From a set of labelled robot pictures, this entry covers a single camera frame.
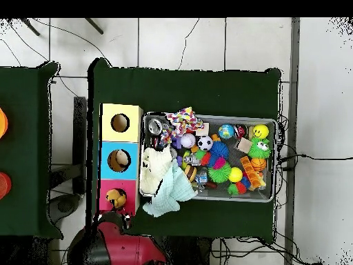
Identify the cream waffle cloth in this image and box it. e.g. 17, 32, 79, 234
140, 146, 174, 194

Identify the light blue waffle cloth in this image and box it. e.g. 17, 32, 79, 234
142, 165, 198, 218

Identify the orange plastic tray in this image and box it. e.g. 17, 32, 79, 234
239, 155, 263, 189

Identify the brown teddy bear plush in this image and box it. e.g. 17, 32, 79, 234
105, 188, 128, 210

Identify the wooden box with three holes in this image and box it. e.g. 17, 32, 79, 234
97, 103, 144, 217

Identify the clear mesh bin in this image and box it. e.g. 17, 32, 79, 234
139, 111, 278, 204

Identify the white baseball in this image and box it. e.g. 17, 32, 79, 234
180, 132, 197, 149

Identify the colourful spotted cloth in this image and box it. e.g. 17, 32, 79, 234
164, 106, 205, 138

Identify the black and white soccer ball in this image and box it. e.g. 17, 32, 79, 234
197, 135, 214, 152

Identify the large blue spiky ball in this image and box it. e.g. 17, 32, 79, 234
208, 141, 230, 161

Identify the blue globe ball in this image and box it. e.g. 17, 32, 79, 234
218, 124, 236, 140

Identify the dark green table cloth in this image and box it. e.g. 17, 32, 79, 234
86, 57, 282, 244

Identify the plain yellow ball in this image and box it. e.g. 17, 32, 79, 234
228, 167, 244, 184

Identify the green googly-eyed puffer ball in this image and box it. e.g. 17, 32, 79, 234
247, 137, 272, 160

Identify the grey floor base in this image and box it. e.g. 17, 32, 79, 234
48, 193, 81, 224

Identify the black tripod leg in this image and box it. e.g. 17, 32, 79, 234
20, 17, 41, 37
84, 17, 104, 35

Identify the dark green side cloth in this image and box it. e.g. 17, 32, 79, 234
0, 61, 63, 238

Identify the orange cup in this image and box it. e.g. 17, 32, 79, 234
0, 107, 9, 139

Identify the black furniture frame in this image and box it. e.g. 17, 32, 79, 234
49, 96, 88, 195

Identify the black power cable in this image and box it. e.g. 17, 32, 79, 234
278, 153, 353, 164

